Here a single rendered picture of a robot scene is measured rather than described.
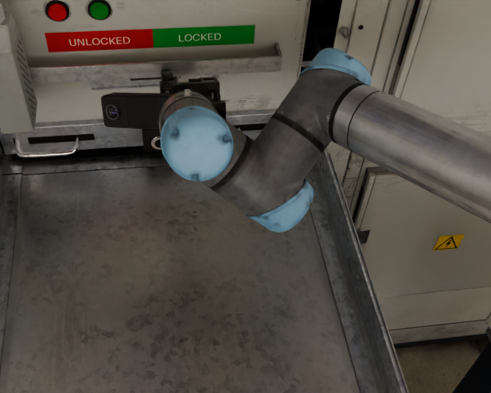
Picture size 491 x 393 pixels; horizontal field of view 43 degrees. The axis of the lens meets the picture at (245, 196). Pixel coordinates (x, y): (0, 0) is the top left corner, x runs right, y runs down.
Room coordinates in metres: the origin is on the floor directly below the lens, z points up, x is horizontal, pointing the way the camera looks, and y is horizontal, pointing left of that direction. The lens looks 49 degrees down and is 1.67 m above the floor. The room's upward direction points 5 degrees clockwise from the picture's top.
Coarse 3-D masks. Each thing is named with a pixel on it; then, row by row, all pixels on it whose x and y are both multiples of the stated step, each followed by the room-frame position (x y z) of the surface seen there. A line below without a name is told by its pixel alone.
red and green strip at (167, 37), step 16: (64, 32) 0.78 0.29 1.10; (80, 32) 0.79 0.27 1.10; (96, 32) 0.79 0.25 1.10; (112, 32) 0.80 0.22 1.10; (128, 32) 0.80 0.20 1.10; (144, 32) 0.81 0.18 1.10; (160, 32) 0.81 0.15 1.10; (176, 32) 0.82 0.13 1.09; (192, 32) 0.82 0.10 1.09; (208, 32) 0.83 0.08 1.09; (224, 32) 0.84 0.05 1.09; (240, 32) 0.84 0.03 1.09; (48, 48) 0.78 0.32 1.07; (64, 48) 0.78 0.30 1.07; (80, 48) 0.79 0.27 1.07; (96, 48) 0.79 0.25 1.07; (112, 48) 0.80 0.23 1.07; (128, 48) 0.80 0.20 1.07
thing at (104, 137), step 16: (240, 112) 0.84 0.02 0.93; (256, 112) 0.84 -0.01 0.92; (272, 112) 0.85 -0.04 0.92; (48, 128) 0.76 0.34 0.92; (64, 128) 0.77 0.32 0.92; (80, 128) 0.77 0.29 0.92; (96, 128) 0.78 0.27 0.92; (112, 128) 0.78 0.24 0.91; (128, 128) 0.79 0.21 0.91; (256, 128) 0.84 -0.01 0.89; (32, 144) 0.76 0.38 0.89; (48, 144) 0.76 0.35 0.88; (64, 144) 0.77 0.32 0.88; (80, 144) 0.77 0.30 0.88; (96, 144) 0.78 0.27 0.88; (112, 144) 0.78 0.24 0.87; (128, 144) 0.79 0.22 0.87
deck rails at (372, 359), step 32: (320, 160) 0.78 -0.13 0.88; (0, 192) 0.67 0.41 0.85; (320, 192) 0.73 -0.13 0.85; (0, 224) 0.61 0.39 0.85; (320, 224) 0.66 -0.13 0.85; (0, 256) 0.54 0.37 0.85; (352, 256) 0.57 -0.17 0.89; (0, 288) 0.49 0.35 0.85; (352, 288) 0.54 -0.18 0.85; (0, 320) 0.43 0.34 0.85; (352, 320) 0.48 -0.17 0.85; (0, 352) 0.38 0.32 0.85; (352, 352) 0.43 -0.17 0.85; (384, 352) 0.41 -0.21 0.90; (384, 384) 0.38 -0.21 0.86
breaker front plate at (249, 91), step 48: (0, 0) 0.77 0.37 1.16; (48, 0) 0.78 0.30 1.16; (144, 0) 0.81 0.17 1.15; (192, 0) 0.83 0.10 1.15; (240, 0) 0.84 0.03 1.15; (288, 0) 0.86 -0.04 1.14; (144, 48) 0.81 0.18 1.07; (192, 48) 0.83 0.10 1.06; (240, 48) 0.84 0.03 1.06; (288, 48) 0.86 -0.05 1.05; (48, 96) 0.78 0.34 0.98; (96, 96) 0.79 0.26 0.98; (240, 96) 0.84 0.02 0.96
